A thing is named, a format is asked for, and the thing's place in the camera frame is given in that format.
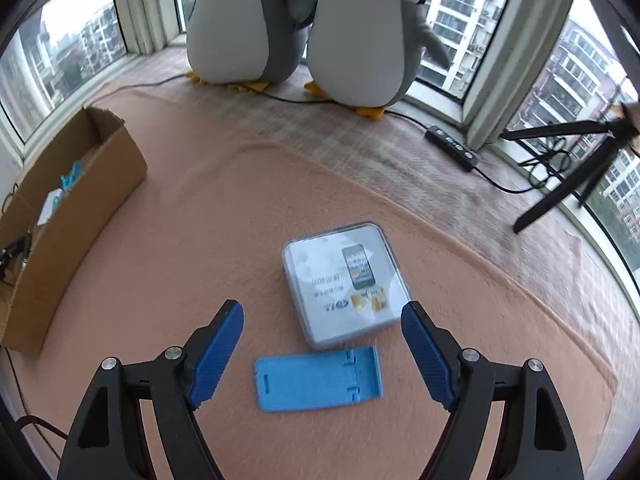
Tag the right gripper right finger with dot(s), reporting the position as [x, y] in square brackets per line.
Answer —
[535, 440]

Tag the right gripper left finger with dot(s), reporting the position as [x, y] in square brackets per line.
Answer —
[107, 438]

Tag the open cardboard box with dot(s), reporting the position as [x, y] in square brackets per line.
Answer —
[60, 206]

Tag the small plush penguin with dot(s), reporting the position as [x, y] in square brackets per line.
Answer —
[365, 54]

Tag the blue folding phone stand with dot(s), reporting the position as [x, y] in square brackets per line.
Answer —
[316, 381]

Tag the clear plastic phone case box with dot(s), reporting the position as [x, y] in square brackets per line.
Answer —
[344, 283]

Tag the black tripod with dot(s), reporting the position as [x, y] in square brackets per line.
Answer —
[619, 134]

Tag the large plush penguin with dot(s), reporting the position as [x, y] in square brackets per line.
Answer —
[251, 43]

